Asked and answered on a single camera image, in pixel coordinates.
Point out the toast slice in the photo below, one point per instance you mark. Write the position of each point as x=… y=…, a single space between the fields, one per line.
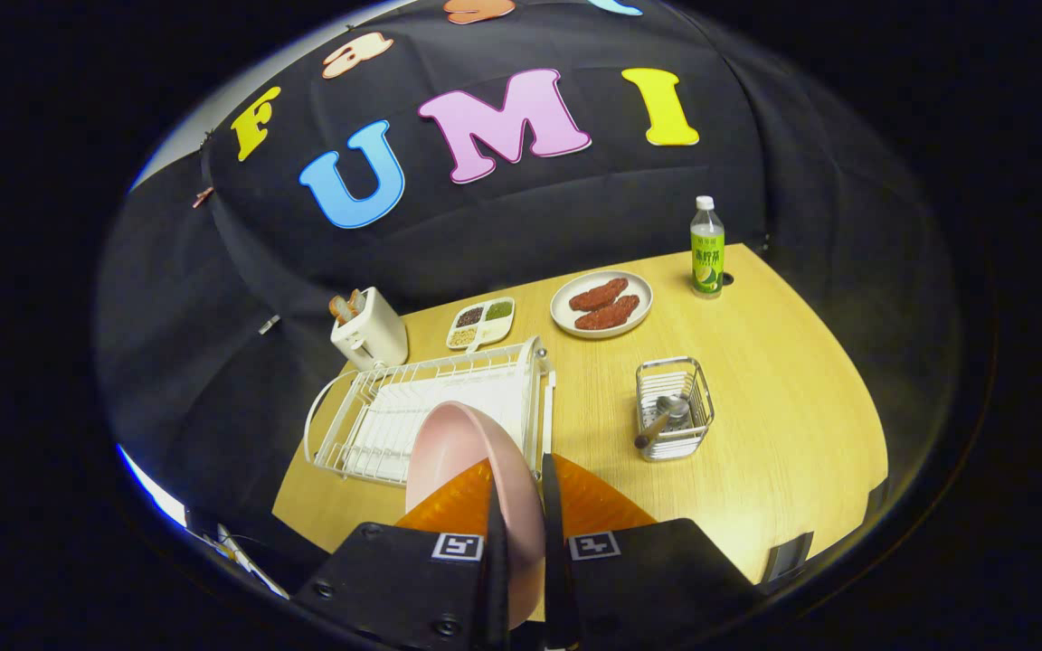
x=341 y=309
x=356 y=300

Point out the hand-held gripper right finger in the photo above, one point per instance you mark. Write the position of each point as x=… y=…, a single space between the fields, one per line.
x=648 y=588

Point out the black table edge clamp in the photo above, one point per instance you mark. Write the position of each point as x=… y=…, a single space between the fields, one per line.
x=788 y=559

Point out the white divided condiment dish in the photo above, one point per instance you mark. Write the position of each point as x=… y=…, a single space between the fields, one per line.
x=482 y=333

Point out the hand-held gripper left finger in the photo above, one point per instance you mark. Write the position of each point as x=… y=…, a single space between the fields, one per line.
x=394 y=588

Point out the black backdrop cloth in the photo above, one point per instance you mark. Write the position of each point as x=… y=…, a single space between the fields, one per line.
x=575 y=208

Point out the small white tag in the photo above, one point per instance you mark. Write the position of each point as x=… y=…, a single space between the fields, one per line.
x=269 y=325

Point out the white plate with meat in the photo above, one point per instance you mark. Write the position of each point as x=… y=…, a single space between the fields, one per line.
x=639 y=289

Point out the red cloth clip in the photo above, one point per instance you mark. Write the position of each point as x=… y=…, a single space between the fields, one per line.
x=203 y=196

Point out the green label drink bottle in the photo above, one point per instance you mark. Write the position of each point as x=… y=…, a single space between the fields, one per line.
x=707 y=258

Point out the white toaster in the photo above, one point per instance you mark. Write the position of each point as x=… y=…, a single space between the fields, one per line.
x=376 y=339

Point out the brown meat piece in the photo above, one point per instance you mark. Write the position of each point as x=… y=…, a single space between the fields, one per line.
x=610 y=314
x=598 y=294

